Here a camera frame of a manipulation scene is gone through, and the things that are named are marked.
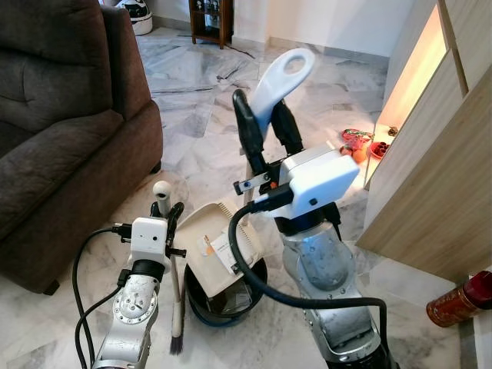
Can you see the dark brown fabric sofa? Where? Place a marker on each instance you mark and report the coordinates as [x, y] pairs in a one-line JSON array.
[[61, 138]]

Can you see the wooden broom with white knob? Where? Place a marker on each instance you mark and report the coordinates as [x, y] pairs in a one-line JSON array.
[[161, 189]]

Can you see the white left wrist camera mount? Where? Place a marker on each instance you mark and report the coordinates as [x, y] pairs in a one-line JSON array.
[[148, 240]]

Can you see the black plastic bucket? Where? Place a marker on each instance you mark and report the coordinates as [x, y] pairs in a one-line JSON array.
[[201, 306]]

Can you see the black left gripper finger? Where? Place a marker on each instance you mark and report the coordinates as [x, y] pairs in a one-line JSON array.
[[156, 210], [175, 223]]

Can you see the small white carton box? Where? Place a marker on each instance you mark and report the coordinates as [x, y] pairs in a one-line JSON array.
[[225, 254]]

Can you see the white round helmet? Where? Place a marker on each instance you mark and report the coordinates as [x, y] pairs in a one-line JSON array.
[[137, 15]]

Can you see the red lidded jar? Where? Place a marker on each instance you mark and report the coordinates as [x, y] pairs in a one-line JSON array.
[[453, 304]]

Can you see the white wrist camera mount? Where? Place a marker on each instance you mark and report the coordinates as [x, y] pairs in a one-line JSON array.
[[148, 240], [319, 181]]

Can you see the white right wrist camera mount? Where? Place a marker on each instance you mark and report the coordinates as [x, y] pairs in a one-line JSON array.
[[319, 181]]

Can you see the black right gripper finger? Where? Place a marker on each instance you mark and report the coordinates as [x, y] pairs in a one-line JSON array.
[[286, 131], [250, 131]]

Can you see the light wood cabinet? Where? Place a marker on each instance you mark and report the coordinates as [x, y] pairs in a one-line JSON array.
[[438, 169]]

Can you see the dark wooden shelf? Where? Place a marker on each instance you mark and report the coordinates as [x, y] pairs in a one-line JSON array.
[[223, 23]]

